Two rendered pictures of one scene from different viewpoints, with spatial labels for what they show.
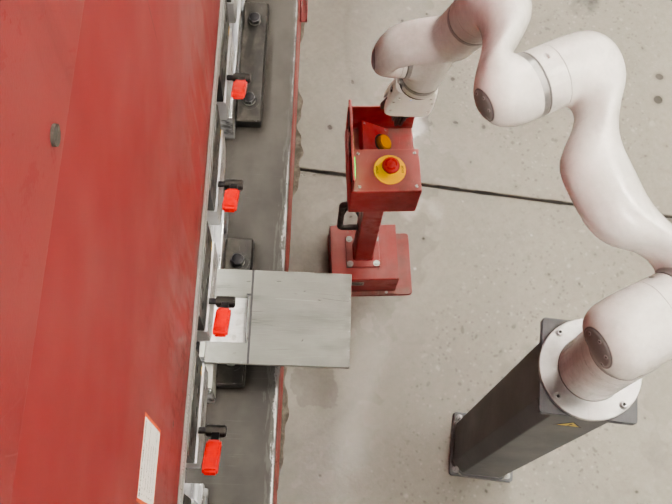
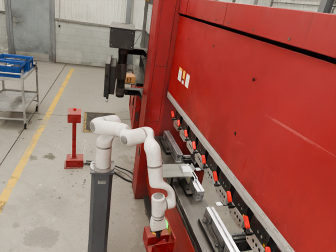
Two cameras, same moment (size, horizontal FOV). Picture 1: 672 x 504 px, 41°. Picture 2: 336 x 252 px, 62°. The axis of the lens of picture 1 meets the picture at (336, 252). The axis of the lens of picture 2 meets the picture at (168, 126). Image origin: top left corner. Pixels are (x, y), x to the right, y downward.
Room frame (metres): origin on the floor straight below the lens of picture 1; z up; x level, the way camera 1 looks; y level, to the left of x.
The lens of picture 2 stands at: (2.36, -0.47, 2.26)
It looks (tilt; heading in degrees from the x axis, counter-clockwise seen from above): 24 degrees down; 167
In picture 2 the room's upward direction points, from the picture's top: 9 degrees clockwise
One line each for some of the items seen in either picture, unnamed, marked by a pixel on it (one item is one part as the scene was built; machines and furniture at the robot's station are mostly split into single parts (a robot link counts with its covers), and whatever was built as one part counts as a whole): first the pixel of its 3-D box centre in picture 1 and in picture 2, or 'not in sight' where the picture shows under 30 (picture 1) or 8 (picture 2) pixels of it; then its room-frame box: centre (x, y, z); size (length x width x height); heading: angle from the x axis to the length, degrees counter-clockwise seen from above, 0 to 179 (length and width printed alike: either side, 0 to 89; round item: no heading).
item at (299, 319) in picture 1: (279, 317); (174, 170); (0.46, 0.09, 1.00); 0.26 x 0.18 x 0.01; 96
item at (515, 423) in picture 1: (523, 417); (99, 215); (0.44, -0.49, 0.50); 0.18 x 0.18 x 1.00; 0
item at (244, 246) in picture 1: (235, 311); (183, 183); (0.49, 0.18, 0.89); 0.30 x 0.05 x 0.03; 6
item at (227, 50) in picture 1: (203, 62); (215, 169); (0.82, 0.27, 1.26); 0.15 x 0.09 x 0.17; 6
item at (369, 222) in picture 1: (370, 216); not in sight; (0.94, -0.08, 0.39); 0.05 x 0.05 x 0.54; 9
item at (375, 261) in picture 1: (362, 251); not in sight; (0.94, -0.08, 0.13); 0.10 x 0.10 x 0.01; 9
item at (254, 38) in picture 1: (252, 63); (209, 235); (1.05, 0.24, 0.89); 0.30 x 0.05 x 0.03; 6
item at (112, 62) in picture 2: not in sight; (111, 75); (-0.72, -0.47, 1.42); 0.45 x 0.12 x 0.36; 178
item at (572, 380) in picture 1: (605, 357); (103, 156); (0.44, -0.49, 1.09); 0.19 x 0.19 x 0.18
